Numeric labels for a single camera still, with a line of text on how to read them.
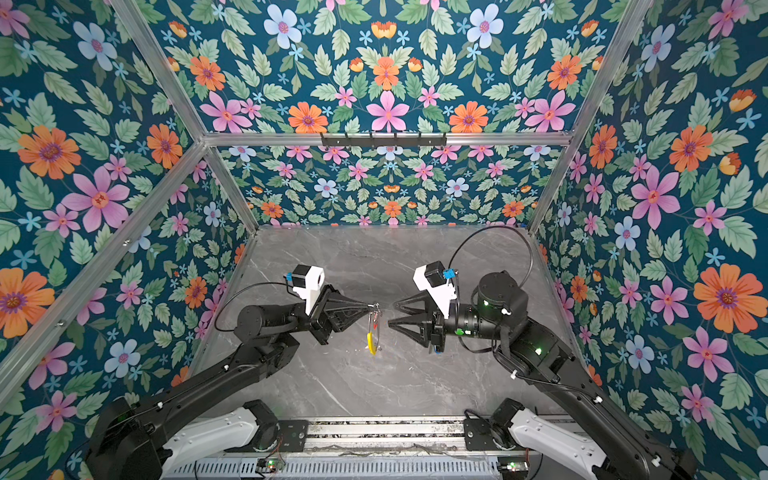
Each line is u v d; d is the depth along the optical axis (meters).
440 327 0.46
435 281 0.46
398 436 0.75
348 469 0.77
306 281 0.48
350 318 0.54
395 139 0.90
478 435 0.73
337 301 0.52
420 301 0.53
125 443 0.38
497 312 0.42
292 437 0.73
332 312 0.52
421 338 0.49
